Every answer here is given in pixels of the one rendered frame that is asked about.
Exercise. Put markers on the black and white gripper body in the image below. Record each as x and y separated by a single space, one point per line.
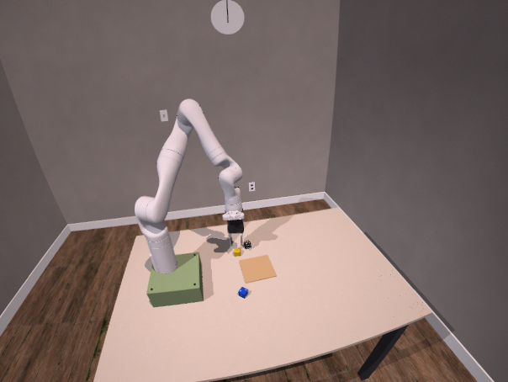
234 215

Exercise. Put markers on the blue die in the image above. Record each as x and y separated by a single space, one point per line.
243 292

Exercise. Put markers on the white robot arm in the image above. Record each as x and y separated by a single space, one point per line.
154 210

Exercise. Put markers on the tan square mat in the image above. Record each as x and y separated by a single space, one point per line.
257 268

